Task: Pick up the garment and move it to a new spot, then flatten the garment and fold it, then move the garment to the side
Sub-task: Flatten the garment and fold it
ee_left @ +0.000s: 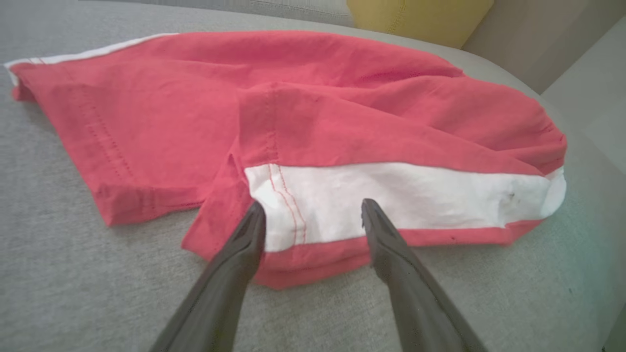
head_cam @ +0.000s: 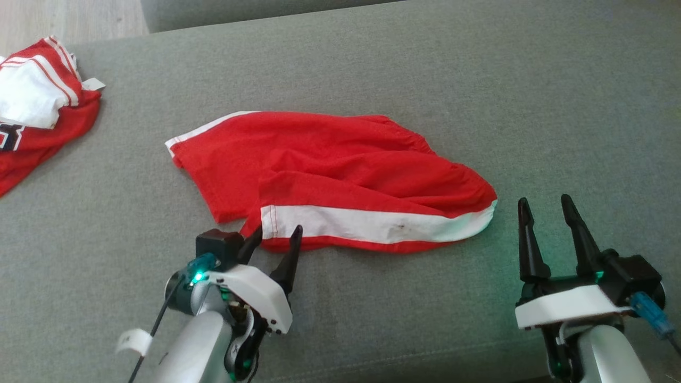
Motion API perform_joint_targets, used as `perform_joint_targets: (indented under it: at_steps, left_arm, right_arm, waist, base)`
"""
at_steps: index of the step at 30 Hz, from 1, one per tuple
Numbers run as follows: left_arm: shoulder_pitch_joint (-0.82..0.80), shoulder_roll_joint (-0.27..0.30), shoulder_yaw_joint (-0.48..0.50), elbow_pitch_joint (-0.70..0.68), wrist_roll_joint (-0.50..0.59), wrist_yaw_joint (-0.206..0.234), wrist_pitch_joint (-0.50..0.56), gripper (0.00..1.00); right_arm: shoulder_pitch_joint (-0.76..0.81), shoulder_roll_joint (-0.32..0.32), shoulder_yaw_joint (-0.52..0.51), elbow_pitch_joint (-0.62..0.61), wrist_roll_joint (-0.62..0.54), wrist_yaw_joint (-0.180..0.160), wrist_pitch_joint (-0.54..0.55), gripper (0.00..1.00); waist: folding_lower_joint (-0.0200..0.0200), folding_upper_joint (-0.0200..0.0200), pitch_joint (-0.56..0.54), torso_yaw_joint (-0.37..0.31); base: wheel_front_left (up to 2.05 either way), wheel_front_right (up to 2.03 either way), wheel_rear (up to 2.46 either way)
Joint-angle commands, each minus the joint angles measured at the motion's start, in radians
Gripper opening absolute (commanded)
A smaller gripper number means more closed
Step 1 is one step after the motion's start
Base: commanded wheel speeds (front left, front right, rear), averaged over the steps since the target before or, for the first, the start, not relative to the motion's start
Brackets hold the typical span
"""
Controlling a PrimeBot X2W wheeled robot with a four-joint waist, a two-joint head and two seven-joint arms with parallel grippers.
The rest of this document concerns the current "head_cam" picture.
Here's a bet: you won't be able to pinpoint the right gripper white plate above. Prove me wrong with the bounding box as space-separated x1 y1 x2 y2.
515 194 666 330

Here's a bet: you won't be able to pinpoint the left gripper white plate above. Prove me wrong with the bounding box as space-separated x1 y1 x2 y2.
166 225 304 335

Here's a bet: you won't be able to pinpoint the red shorts with white stripe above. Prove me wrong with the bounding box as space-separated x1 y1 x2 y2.
165 111 499 254

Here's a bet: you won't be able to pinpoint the red basketball jersey number 23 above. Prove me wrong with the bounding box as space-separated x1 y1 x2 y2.
0 36 105 197

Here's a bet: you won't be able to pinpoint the grey fabric sofa seat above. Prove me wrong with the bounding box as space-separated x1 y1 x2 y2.
0 0 681 383

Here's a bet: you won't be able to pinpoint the grey sofa back cushion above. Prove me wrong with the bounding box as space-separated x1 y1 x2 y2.
141 0 405 34

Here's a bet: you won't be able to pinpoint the blue left cable connector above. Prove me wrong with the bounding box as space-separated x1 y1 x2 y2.
186 253 220 282

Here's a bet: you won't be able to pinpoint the blue cable connector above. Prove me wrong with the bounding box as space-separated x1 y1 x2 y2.
629 292 675 337
186 253 220 282

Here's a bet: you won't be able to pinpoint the blue right cable connector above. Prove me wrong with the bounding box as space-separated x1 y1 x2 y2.
629 292 675 337

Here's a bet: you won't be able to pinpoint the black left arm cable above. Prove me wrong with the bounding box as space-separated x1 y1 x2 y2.
128 290 172 383

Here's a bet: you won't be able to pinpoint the white left cable label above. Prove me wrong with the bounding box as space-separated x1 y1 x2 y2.
116 329 153 356

